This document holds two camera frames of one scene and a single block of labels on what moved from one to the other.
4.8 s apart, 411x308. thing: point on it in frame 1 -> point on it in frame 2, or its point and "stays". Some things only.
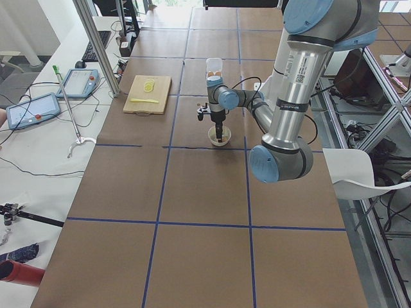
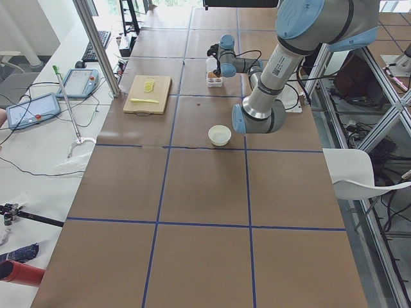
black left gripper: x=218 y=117 -> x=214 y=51
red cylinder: x=21 y=273 stays
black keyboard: x=88 y=55 stays
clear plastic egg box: x=214 y=67 stays
